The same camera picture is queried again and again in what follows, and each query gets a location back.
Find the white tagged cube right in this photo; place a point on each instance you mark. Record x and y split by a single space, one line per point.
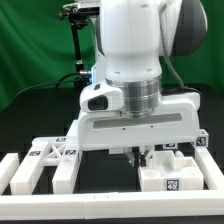
202 140

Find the black camera stand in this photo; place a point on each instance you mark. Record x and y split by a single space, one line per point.
77 22

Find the white U-shaped obstacle fence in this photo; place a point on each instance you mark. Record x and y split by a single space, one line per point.
43 204

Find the white tagged cube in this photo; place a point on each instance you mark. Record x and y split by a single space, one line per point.
170 146
202 140

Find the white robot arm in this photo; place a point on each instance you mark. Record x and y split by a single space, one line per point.
125 107

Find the white chair seat part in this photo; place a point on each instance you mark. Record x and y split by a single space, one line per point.
169 171

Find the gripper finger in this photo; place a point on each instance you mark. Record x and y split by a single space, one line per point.
133 157
145 156

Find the green backdrop curtain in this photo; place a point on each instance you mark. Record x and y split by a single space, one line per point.
36 47

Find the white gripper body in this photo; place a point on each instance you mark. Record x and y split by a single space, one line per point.
101 124

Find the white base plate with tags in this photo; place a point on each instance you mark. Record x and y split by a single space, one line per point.
73 130

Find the camera on stand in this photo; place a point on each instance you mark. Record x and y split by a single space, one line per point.
83 6

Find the white tagged cube left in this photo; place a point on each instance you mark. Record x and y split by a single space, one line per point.
170 146

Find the white chair back frame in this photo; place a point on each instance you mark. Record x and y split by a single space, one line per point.
63 153

